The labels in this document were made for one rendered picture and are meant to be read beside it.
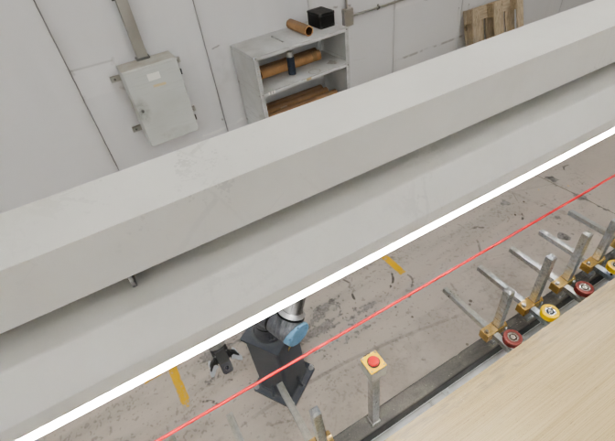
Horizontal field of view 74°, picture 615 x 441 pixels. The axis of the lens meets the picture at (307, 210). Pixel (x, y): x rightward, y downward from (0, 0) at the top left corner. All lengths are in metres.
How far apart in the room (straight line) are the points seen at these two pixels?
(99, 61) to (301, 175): 3.16
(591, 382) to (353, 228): 1.83
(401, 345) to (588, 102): 2.61
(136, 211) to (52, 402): 0.16
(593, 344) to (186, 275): 2.05
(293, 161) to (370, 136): 0.08
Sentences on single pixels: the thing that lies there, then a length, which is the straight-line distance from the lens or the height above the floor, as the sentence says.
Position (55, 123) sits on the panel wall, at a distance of 3.56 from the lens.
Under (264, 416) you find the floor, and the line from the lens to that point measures 2.91.
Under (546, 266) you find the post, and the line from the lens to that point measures 2.18.
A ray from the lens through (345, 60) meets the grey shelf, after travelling 3.85.
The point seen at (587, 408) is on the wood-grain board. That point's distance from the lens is 2.08.
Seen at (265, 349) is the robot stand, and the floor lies 0.60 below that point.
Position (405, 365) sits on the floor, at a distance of 3.00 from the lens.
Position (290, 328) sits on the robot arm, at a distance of 2.15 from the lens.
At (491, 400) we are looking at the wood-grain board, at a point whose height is 0.90.
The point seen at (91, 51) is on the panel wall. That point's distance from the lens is 3.43.
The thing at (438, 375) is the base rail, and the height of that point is 0.70.
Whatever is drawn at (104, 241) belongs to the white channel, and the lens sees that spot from 0.32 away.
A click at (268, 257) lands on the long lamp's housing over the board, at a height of 2.37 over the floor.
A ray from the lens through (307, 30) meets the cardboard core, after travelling 3.66.
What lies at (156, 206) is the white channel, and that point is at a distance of 0.31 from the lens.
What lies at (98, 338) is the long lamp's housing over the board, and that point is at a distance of 0.37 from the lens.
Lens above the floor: 2.64
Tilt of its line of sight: 41 degrees down
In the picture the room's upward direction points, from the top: 8 degrees counter-clockwise
